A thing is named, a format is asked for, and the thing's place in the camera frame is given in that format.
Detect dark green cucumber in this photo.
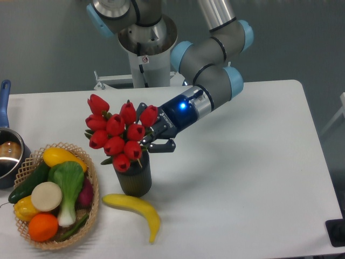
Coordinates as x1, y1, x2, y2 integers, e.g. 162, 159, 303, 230
8, 161, 50, 204

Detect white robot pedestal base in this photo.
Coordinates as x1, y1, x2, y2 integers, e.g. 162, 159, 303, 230
93, 13, 232, 91

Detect green bok choy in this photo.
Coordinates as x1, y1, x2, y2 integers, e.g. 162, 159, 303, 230
48, 161, 84, 227

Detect orange fruit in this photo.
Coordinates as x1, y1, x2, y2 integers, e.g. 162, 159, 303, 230
29, 213, 59, 242

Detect beige round disc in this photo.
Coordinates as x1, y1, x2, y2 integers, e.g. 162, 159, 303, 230
31, 182, 63, 212

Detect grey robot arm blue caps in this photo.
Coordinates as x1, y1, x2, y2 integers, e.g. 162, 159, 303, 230
86, 1, 254, 153

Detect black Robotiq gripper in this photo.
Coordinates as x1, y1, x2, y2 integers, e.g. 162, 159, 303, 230
135, 94, 199, 153

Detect black device at table edge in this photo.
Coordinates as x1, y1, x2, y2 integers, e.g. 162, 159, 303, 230
325, 219, 344, 247

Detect yellow squash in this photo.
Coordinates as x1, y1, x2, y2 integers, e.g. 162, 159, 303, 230
43, 147, 88, 173

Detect blue handled saucepan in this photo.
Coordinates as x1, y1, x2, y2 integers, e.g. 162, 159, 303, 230
1, 79, 31, 189

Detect yellow banana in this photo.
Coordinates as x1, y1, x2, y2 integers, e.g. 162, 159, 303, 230
102, 194, 161, 243

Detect green bean pod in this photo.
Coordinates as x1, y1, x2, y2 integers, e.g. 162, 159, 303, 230
57, 214, 89, 242

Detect white furniture piece at right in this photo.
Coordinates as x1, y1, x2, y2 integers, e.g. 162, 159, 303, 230
330, 92, 345, 124

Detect yellow lemon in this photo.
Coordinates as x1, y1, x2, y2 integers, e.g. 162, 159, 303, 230
13, 195, 40, 222

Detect red tulip bouquet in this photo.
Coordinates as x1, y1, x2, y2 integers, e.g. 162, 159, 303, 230
85, 94, 158, 173

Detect dark grey ribbed vase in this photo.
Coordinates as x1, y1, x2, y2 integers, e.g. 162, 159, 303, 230
115, 152, 152, 197

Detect woven wicker basket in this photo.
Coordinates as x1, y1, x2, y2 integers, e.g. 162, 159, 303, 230
14, 142, 99, 250

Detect purple sweet potato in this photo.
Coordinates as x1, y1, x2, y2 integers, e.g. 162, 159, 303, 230
77, 178, 94, 206

